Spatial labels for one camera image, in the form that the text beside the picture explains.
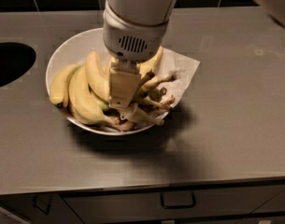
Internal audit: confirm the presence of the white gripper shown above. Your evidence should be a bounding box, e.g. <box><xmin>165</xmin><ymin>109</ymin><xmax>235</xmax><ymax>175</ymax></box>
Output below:
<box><xmin>103</xmin><ymin>2</ymin><xmax>168</xmax><ymax>109</ymax></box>

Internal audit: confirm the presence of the long yellow banana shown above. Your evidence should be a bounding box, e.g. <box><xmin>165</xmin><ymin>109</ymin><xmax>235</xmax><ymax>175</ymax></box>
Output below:
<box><xmin>84</xmin><ymin>49</ymin><xmax>156</xmax><ymax>104</ymax></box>

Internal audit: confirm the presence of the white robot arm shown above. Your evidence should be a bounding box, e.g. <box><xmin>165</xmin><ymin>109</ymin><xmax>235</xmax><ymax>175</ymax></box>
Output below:
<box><xmin>103</xmin><ymin>0</ymin><xmax>285</xmax><ymax>108</ymax></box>

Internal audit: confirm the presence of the right yellow banana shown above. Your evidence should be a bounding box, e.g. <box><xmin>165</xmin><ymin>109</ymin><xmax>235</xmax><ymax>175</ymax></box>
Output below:
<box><xmin>139</xmin><ymin>46</ymin><xmax>178</xmax><ymax>91</ymax></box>

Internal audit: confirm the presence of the small green lower banana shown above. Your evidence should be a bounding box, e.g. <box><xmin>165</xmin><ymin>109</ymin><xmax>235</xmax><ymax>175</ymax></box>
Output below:
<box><xmin>118</xmin><ymin>103</ymin><xmax>164</xmax><ymax>126</ymax></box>

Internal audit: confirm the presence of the large front yellow banana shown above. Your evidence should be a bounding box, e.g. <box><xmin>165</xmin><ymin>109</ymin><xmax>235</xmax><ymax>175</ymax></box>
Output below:
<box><xmin>69</xmin><ymin>66</ymin><xmax>119</xmax><ymax>125</ymax></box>

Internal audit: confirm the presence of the white ceramic bowl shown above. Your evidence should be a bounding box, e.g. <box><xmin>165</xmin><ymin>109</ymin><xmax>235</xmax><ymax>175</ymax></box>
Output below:
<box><xmin>46</xmin><ymin>29</ymin><xmax>175</xmax><ymax>134</ymax></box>

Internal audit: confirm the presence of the leftmost yellow banana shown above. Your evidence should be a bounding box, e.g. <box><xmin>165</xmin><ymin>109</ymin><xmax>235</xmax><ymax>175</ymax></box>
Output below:
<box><xmin>50</xmin><ymin>64</ymin><xmax>79</xmax><ymax>108</ymax></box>

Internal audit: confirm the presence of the white paper sheet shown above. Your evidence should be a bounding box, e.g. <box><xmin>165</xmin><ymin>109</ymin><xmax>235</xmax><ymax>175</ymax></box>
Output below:
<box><xmin>156</xmin><ymin>49</ymin><xmax>200</xmax><ymax>107</ymax></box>

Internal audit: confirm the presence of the dark round sink opening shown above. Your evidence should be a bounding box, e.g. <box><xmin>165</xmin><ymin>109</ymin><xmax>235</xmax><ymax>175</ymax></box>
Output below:
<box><xmin>0</xmin><ymin>42</ymin><xmax>36</xmax><ymax>87</ymax></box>

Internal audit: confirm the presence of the black drawer handle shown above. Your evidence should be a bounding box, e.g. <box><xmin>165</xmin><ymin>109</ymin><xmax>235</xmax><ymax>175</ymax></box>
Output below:
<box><xmin>160</xmin><ymin>191</ymin><xmax>196</xmax><ymax>209</ymax></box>

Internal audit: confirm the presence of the black cabinet door handle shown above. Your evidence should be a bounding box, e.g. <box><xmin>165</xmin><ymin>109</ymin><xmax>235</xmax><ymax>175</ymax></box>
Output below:
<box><xmin>32</xmin><ymin>195</ymin><xmax>52</xmax><ymax>216</ymax></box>

